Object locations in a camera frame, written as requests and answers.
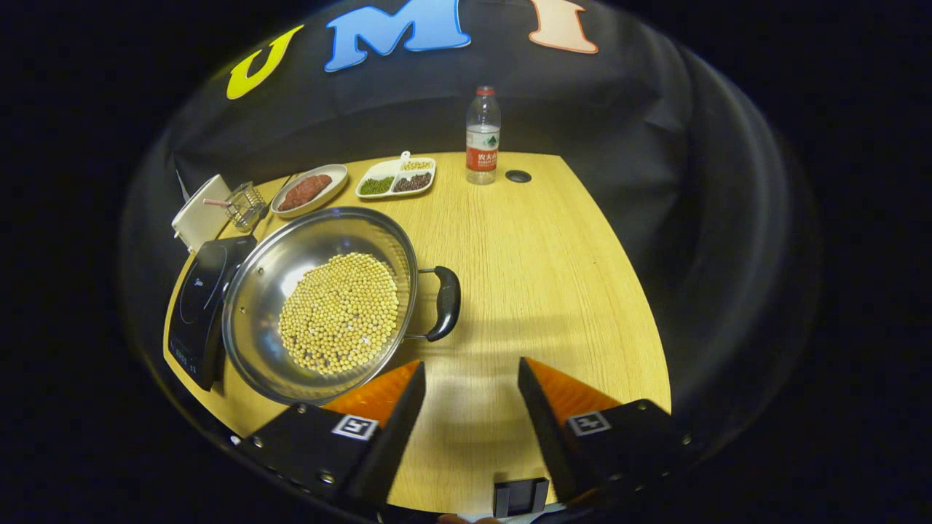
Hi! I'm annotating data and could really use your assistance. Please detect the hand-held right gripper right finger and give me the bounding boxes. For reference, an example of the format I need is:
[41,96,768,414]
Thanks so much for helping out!
[518,357,692,503]

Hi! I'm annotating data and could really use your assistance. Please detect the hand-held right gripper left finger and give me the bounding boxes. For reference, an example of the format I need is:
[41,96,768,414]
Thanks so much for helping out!
[237,360,427,510]

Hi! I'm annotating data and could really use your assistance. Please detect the steel pot with black handles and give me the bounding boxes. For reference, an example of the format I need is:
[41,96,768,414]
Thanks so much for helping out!
[222,207,462,406]

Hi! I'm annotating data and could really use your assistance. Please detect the black induction cooktop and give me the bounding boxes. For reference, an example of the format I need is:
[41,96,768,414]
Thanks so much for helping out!
[167,234,257,392]

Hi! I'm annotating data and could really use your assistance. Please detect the pile of yellow soybeans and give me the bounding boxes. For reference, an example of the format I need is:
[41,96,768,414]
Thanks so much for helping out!
[278,252,400,377]

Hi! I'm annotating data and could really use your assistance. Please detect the white divided dish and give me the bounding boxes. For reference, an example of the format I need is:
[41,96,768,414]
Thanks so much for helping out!
[355,151,437,199]

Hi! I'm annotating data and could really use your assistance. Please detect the white oval plate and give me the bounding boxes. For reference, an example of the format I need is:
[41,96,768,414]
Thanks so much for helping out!
[271,164,349,219]

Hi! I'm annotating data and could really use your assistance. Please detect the clear plastic water bottle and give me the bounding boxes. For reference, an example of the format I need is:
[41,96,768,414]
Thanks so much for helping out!
[466,86,502,186]

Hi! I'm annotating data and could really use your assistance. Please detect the white toaster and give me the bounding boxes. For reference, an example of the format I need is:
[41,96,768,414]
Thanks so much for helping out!
[171,174,232,253]

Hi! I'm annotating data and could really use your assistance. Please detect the wire mesh basket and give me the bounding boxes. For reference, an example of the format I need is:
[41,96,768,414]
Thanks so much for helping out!
[224,182,269,232]

